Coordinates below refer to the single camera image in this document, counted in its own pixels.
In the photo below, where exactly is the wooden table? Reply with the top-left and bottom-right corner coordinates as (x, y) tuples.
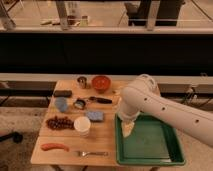
(31, 80), (127, 166)

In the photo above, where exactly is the blue sponge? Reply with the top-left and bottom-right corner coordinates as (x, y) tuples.
(86, 111), (104, 122)

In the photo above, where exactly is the red bowl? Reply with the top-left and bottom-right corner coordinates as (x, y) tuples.
(91, 75), (111, 93)

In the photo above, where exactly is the bunch of dark grapes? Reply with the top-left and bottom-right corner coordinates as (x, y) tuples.
(46, 116), (74, 130)

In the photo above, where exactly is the black handled utensil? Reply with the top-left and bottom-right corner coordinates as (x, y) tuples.
(89, 96), (112, 104)

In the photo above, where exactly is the metal fork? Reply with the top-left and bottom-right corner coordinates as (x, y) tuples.
(77, 151), (108, 157)

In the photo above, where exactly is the small metal cup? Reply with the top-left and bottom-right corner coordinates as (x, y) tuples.
(77, 76), (87, 89)

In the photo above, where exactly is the white paper cup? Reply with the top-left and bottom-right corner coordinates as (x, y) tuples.
(74, 116), (91, 136)

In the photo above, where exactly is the dark brown block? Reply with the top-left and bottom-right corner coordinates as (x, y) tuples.
(53, 90), (72, 98)

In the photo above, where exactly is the green plastic tray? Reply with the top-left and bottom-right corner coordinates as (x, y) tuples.
(115, 115), (185, 166)

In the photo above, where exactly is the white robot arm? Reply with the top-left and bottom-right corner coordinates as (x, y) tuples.
(116, 74), (213, 148)

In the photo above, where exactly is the orange sausage toy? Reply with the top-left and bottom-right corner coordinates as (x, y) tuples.
(41, 143), (69, 152)

